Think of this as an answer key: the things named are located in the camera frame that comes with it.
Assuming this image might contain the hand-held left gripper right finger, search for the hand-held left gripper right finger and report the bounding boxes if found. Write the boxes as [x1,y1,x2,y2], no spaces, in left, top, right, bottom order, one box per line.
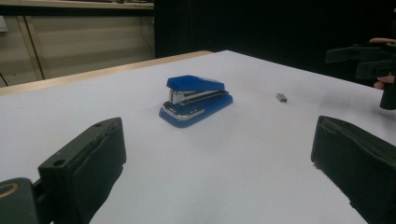
[310,115,396,224]

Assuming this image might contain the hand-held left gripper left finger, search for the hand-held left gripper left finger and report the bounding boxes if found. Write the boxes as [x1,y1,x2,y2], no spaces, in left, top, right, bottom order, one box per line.
[37,117,128,224]

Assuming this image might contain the blue stapler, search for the blue stapler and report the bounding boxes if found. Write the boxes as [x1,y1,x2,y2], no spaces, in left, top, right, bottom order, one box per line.
[158,74,234,129]

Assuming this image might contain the black curtain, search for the black curtain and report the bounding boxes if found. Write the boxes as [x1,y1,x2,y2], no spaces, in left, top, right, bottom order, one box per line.
[153,0,396,89]

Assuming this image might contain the white-topped wooden table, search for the white-topped wooden table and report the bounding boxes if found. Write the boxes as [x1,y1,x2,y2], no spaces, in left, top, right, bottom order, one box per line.
[0,49,396,224]

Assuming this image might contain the beige cabinet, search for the beige cabinet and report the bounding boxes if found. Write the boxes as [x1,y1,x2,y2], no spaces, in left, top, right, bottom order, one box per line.
[0,0,156,89]

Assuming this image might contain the thin black hanging cable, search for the thin black hanging cable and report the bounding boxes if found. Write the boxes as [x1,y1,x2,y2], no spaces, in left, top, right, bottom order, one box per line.
[139,17,156,52]

